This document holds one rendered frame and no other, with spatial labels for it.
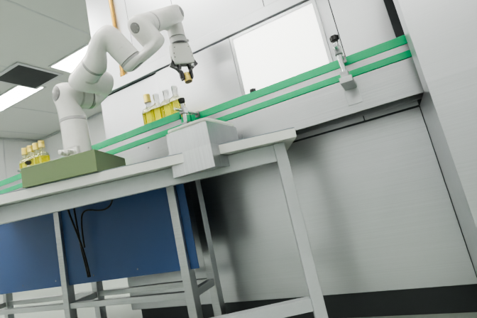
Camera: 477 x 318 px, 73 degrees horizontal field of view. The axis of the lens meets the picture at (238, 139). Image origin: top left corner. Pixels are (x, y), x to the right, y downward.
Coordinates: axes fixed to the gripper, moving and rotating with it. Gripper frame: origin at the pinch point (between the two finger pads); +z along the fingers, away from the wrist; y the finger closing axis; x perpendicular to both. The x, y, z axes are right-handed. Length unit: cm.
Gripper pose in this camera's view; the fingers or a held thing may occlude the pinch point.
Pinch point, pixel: (186, 75)
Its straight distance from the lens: 153.9
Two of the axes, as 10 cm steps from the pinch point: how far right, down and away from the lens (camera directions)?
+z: 2.4, 9.7, -0.5
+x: 4.5, -1.6, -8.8
